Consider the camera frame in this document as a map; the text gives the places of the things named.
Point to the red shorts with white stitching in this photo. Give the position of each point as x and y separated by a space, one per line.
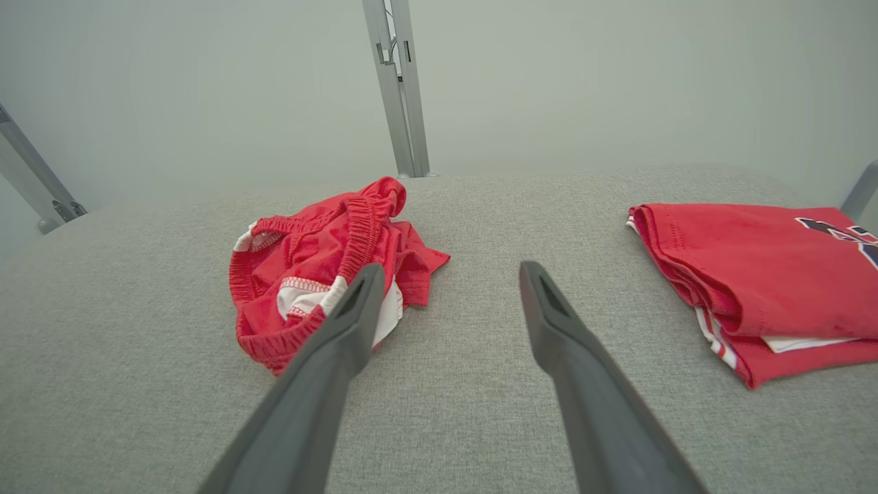
309 240

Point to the red and white t-shirt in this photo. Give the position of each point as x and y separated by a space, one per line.
754 274

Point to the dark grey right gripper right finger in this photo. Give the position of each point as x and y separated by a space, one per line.
603 425

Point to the grey partition post with sticker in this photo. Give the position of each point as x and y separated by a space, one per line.
401 123

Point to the grey partition post curved foot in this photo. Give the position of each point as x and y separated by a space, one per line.
27 171

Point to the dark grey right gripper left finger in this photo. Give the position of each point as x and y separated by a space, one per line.
302 425

